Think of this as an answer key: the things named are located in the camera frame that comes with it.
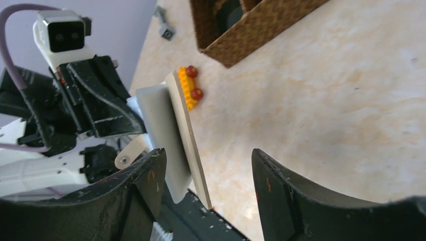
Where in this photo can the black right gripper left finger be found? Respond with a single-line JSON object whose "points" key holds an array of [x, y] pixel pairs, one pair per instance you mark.
{"points": [[122, 206]]}

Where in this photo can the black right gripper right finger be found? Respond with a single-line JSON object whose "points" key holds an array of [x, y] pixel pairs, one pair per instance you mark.
{"points": [[292, 207]]}

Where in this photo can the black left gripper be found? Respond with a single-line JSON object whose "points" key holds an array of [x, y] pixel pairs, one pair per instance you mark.
{"points": [[36, 109]]}

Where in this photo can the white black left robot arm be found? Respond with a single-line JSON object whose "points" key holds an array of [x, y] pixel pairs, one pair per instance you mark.
{"points": [[80, 100]]}

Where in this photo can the grey plastic dumbbell toy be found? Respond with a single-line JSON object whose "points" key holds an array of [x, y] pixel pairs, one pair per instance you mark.
{"points": [[166, 31]]}

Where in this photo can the brown woven basket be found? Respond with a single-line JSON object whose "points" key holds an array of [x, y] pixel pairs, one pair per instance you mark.
{"points": [[261, 22]]}

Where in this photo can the black item in basket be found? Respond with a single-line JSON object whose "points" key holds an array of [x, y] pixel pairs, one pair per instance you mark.
{"points": [[227, 13]]}

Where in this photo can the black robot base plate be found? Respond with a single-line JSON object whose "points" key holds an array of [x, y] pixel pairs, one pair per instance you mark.
{"points": [[190, 220]]}

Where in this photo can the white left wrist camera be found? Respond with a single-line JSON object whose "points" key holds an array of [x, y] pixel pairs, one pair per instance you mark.
{"points": [[60, 37]]}

